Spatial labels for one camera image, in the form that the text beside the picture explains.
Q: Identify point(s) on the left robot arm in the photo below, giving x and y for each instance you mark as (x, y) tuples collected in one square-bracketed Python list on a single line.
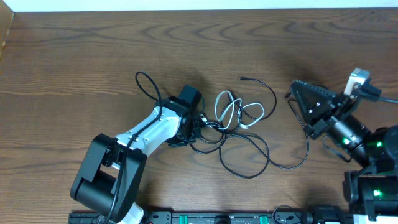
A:
[(109, 176)]

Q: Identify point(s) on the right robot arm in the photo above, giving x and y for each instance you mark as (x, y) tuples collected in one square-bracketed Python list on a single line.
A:
[(371, 191)]

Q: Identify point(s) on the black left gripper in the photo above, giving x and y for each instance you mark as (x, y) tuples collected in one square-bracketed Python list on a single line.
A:
[(197, 124)]

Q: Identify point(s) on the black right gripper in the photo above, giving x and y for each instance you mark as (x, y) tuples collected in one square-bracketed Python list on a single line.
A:
[(325, 98)]

